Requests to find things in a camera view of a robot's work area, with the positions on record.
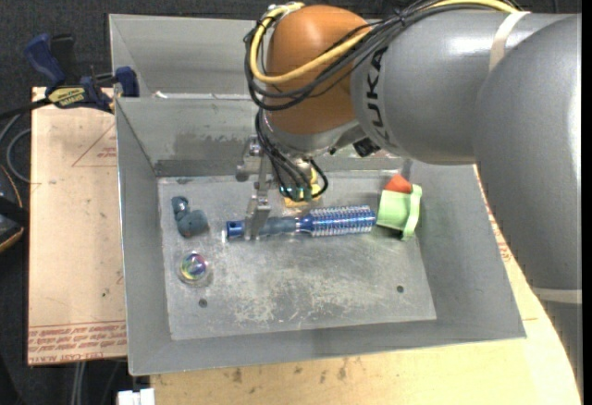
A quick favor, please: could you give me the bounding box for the clear iridescent glass dome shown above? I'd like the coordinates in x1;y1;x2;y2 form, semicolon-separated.
177;249;214;288

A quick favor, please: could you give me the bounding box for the black cylinder on white bracket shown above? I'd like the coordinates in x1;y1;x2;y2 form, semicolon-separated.
351;137;381;159

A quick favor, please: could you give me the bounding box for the light green plastic cup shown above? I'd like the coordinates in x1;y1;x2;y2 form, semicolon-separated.
376;183;424;242

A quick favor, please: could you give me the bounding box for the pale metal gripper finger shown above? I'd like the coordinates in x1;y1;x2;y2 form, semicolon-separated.
243;197;259;241
256;195;274;241

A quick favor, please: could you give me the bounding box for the blue hairbrush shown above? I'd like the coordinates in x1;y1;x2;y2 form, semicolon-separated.
225;204;377;239

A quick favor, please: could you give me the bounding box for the brown cardboard board red print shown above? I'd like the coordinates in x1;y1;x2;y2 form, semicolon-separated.
26;86;130;367

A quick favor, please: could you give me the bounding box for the dark blue-grey toy animal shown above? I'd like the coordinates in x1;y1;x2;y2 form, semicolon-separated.
170;195;210;239

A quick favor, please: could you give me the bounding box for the red-orange toy fruit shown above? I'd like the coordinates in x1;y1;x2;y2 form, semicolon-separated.
384;174;413;195

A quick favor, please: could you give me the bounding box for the grey metal bin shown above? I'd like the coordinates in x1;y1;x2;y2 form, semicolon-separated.
108;13;527;377

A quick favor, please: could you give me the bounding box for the yellow toy food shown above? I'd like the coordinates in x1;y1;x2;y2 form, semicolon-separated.
282;169;326;210

